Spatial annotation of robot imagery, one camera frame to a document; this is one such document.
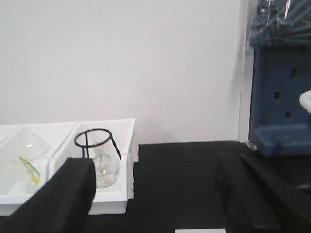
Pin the right white storage bin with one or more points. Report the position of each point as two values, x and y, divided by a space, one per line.
111 200

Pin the blue-grey drying pegboard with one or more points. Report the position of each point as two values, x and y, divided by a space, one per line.
279 125

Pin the black wire tripod stand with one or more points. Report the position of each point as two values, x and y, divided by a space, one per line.
93 139

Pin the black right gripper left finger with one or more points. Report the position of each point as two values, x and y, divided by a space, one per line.
61 205

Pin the white storage bin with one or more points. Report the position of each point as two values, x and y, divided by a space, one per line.
111 200
52 135

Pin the white lab faucet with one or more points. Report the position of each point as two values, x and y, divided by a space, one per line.
305 100

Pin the middle white storage bin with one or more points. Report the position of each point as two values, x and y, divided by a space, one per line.
52 135

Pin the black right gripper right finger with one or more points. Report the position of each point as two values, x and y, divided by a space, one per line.
255 200

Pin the white test tube rack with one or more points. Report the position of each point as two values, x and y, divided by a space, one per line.
204 230

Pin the plastic bag of pegs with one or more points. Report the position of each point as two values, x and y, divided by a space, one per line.
281 22

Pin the round glass flask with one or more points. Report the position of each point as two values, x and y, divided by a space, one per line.
107 165

